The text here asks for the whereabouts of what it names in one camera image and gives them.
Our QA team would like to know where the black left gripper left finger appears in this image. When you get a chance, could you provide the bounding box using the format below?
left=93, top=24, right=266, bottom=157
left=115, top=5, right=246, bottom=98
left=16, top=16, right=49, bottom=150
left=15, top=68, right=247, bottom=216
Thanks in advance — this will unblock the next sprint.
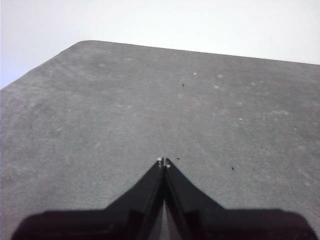
left=9, top=156, right=166, bottom=240

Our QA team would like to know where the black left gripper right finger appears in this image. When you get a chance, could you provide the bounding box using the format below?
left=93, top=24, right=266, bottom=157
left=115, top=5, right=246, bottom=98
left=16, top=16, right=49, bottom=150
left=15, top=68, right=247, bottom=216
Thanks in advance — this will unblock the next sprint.
left=164, top=157, right=316, bottom=240

